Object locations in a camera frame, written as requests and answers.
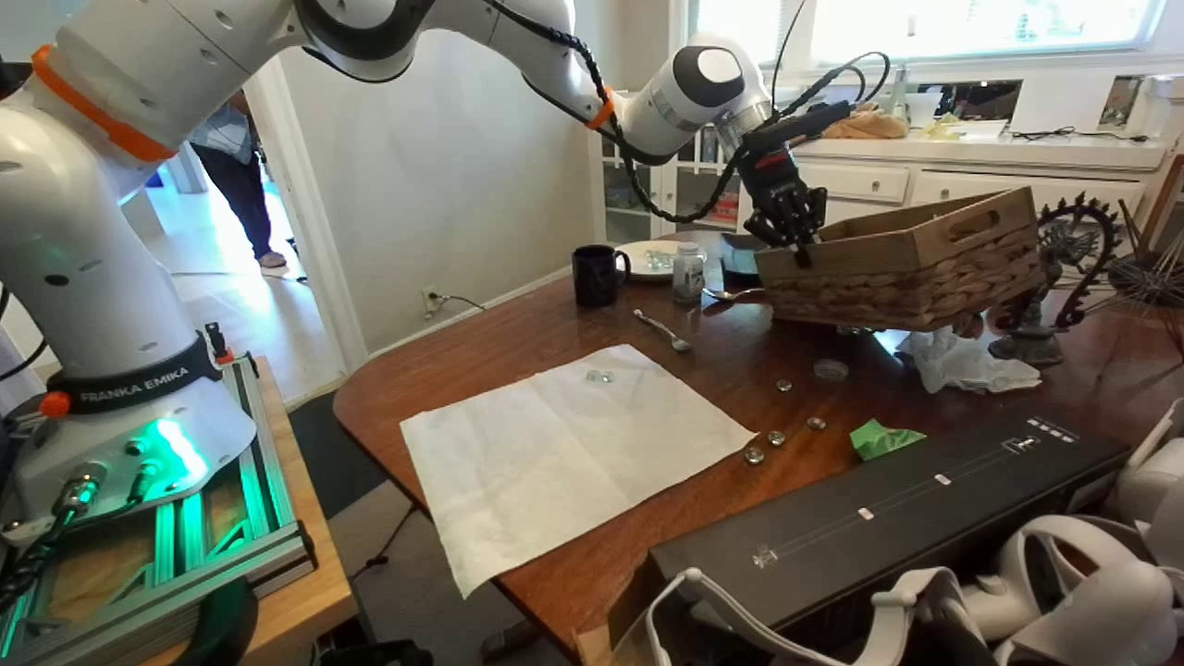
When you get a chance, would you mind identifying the person in doorway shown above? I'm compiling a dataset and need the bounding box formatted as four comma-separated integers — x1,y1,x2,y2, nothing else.
188,95,285,272

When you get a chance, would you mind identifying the white VR controller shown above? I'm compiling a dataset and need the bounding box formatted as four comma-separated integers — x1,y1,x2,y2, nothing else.
854,515,1180,666

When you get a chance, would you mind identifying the white VR headset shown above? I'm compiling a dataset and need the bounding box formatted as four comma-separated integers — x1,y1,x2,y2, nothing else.
1117,401,1184,570

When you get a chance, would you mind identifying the green paper scrap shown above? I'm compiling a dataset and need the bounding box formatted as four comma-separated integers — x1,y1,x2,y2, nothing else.
849,419,921,462

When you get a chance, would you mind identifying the black gear ornament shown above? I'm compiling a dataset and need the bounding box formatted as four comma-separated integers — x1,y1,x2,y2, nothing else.
990,194,1129,370

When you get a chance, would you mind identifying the brown woven wooden box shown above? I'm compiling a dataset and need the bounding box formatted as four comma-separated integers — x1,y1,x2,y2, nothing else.
757,189,1043,330

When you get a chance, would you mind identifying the white plastic bag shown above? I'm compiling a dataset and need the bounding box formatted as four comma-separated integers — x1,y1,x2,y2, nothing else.
908,330,1042,398

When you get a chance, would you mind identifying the white cabinet with drawers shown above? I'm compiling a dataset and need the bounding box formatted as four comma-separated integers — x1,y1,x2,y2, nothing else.
600,82,1184,253

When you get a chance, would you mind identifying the white paper sheet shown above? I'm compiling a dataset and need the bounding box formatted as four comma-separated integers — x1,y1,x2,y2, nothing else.
401,343,750,597

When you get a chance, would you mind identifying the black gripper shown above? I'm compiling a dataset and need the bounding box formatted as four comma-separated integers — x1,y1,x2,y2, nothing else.
742,105,850,272

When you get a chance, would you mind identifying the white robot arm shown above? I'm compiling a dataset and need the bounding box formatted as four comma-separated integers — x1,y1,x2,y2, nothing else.
0,0,828,526

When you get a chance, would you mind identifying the dark teal tray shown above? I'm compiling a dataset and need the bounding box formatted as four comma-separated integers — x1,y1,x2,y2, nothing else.
722,235,758,293

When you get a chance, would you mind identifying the glass jar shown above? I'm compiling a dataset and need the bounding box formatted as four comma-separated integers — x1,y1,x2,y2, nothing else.
673,243,707,308

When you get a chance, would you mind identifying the green metal robot base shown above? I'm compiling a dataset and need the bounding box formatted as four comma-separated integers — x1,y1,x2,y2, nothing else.
0,354,318,666

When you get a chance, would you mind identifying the white plate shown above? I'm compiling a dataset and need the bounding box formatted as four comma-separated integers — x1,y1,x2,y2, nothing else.
615,240,686,284

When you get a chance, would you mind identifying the long black box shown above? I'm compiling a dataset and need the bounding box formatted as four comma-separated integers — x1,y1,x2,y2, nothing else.
651,414,1127,631

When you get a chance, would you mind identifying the silver fork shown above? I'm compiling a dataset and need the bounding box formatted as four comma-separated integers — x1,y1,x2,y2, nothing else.
632,308,691,354

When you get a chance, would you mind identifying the black mug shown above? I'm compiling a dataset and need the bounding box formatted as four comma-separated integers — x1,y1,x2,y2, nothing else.
570,243,632,308

